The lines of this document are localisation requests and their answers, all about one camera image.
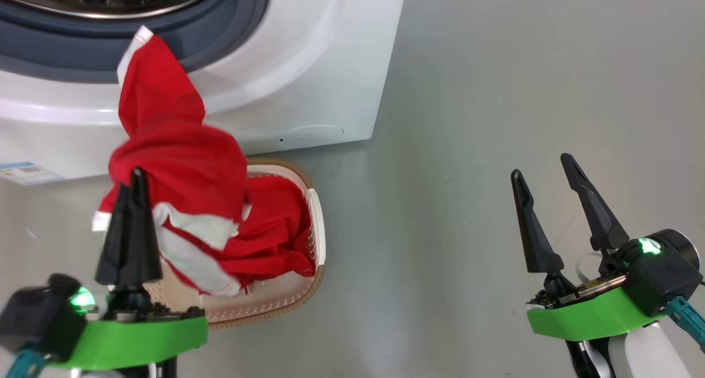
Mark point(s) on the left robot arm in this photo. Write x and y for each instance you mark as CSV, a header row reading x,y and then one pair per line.
x,y
162,371

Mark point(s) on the cream perforated laundry basket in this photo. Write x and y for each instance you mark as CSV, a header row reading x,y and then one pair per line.
x,y
264,301

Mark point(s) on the round white filter cover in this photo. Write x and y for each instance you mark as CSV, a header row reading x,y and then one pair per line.
x,y
311,135

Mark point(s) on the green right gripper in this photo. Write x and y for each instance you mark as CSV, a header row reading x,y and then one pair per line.
x,y
589,314

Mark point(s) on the blue energy label sticker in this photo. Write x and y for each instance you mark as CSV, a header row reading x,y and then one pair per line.
x,y
30,173

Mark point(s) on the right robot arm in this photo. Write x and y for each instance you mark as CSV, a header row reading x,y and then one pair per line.
x,y
644,356

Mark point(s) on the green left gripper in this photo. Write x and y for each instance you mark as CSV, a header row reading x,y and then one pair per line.
x,y
137,339

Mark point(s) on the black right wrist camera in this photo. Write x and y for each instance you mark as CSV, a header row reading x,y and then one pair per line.
x,y
661,273

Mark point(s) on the red and white garment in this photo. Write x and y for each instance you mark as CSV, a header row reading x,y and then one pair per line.
x,y
182,163

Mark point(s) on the white washing machine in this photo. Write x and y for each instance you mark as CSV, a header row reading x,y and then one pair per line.
x,y
308,64

